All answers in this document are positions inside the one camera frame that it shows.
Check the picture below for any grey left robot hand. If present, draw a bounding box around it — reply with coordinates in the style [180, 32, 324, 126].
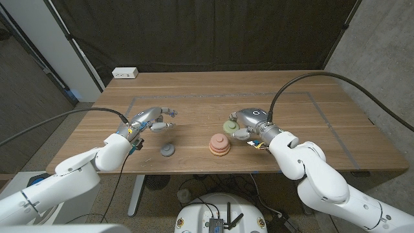
[116, 106, 178, 142]

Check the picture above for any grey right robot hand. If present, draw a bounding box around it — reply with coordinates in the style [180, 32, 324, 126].
[228, 107, 282, 146]

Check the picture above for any green hanoi disk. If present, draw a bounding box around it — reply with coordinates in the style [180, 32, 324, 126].
[223, 120, 241, 135]

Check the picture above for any pink hanoi disk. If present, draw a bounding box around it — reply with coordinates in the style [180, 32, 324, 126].
[210, 133, 230, 148]

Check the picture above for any coral red hanoi disk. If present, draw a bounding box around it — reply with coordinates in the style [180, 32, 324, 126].
[208, 144, 232, 153]

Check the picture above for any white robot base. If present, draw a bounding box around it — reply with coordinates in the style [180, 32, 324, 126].
[173, 192, 268, 233]

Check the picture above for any small grey hanoi disk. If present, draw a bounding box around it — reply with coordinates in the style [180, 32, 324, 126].
[160, 143, 177, 158]

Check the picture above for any large orange hanoi disk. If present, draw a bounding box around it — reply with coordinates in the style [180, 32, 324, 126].
[209, 148, 232, 157]

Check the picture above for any grey tape outline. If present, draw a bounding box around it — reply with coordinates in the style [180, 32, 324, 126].
[122, 91, 362, 171]

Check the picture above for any white power strip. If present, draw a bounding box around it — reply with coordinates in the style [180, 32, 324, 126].
[111, 67, 139, 80]

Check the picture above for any dark round floor fan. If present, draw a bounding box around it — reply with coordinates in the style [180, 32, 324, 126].
[144, 174, 171, 191]

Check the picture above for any white table leg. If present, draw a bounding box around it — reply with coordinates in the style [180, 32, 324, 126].
[127, 174, 146, 217]

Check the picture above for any grey round floor object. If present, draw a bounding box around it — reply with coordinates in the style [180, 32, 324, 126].
[177, 188, 192, 204]

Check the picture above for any black backdrop stand pole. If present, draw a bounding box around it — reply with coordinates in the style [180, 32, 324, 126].
[321, 0, 363, 69]
[43, 0, 106, 92]

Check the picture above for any black backdrop cloth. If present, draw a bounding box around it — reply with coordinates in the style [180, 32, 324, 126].
[48, 0, 362, 87]

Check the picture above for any black power adapter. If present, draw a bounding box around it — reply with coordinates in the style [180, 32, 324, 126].
[267, 213, 300, 233]

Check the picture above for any grey antenna radio module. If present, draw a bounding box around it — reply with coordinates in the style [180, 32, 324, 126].
[208, 202, 245, 233]

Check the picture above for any blue black foot pedal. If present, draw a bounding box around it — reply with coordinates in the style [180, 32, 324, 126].
[27, 173, 51, 188]

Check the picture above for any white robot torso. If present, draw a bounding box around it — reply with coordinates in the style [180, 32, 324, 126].
[0, 223, 132, 233]

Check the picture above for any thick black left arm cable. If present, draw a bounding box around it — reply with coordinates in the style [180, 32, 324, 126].
[0, 107, 130, 147]

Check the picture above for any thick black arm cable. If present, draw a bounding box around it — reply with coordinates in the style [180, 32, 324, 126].
[267, 71, 414, 133]
[0, 107, 130, 147]

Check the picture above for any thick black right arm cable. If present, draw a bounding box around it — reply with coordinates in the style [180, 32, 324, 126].
[267, 71, 414, 133]

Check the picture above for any thin black left wrist cable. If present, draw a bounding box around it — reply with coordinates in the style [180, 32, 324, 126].
[64, 154, 130, 225]

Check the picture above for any light grey floor cable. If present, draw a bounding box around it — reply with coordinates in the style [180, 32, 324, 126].
[248, 173, 284, 217]

